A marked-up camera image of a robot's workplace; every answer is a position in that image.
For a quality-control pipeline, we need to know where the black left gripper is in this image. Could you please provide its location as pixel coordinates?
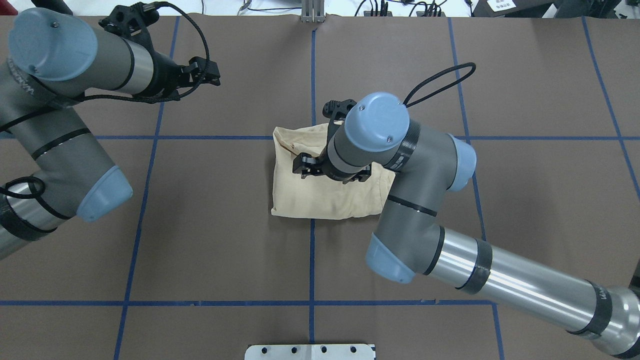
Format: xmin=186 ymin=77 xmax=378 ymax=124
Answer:
xmin=147 ymin=51 xmax=221 ymax=100

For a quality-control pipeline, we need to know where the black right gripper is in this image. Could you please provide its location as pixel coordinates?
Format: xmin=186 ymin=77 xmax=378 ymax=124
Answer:
xmin=292 ymin=145 xmax=372 ymax=184

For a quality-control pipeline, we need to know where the cream long-sleeve printed shirt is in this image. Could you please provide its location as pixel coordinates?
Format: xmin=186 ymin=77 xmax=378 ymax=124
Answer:
xmin=270 ymin=123 xmax=395 ymax=220

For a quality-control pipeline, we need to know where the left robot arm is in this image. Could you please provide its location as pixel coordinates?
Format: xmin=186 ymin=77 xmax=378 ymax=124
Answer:
xmin=0 ymin=0 xmax=221 ymax=259

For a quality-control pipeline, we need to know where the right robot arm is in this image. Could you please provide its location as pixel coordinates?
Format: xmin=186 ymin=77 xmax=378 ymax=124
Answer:
xmin=293 ymin=92 xmax=639 ymax=360

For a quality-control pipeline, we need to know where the black box with label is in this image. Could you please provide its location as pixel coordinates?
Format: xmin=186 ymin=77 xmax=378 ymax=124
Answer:
xmin=471 ymin=0 xmax=554 ymax=18

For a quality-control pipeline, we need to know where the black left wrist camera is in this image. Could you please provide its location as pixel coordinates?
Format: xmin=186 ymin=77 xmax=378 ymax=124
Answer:
xmin=98 ymin=2 xmax=160 ymax=41

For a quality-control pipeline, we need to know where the aluminium frame post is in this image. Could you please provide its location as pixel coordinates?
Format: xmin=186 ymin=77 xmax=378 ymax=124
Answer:
xmin=300 ymin=0 xmax=326 ymax=24

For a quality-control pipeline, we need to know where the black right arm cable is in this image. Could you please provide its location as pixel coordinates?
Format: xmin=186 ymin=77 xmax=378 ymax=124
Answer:
xmin=403 ymin=62 xmax=477 ymax=108

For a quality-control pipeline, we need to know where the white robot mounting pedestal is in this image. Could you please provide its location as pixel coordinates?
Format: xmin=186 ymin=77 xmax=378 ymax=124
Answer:
xmin=244 ymin=343 xmax=377 ymax=360

